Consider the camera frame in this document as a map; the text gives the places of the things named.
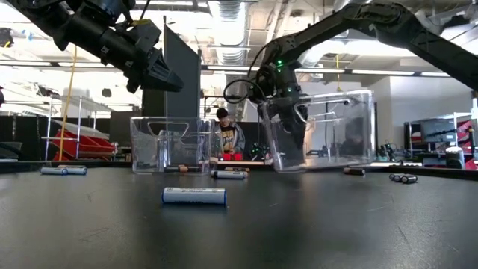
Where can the metal shelf rack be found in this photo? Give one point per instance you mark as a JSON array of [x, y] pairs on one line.
[[49, 127]]

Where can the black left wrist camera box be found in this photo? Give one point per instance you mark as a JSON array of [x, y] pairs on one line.
[[143, 33]]

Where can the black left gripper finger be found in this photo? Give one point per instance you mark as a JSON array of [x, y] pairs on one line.
[[163, 63], [166, 83]]

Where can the grey cylindrical speaker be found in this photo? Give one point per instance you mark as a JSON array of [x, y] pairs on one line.
[[455, 158]]

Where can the small dark partition panel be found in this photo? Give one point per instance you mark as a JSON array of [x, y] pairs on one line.
[[153, 104]]

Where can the clear plastic bin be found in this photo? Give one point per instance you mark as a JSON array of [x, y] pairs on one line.
[[336, 149], [149, 164]]

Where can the ceiling light strip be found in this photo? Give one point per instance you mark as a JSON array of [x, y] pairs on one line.
[[321, 70], [435, 74], [224, 68], [381, 72]]

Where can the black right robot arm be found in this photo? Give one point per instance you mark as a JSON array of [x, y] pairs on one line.
[[429, 45]]

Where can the computer monitor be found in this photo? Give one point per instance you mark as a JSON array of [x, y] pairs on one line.
[[437, 130]]

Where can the red storage crate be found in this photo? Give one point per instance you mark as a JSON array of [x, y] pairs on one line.
[[86, 147]]

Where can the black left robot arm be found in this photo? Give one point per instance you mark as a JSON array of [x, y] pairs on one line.
[[86, 33]]

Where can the black gantry frame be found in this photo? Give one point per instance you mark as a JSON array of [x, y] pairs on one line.
[[214, 97]]

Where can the small red box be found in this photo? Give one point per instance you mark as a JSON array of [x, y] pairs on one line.
[[227, 157], [238, 157]]

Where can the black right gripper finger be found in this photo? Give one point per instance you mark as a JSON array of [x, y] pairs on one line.
[[302, 123], [289, 129]]

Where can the white Kirkland battery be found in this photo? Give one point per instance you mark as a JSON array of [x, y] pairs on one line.
[[194, 196], [228, 175], [393, 177], [51, 171], [77, 171], [399, 178]]

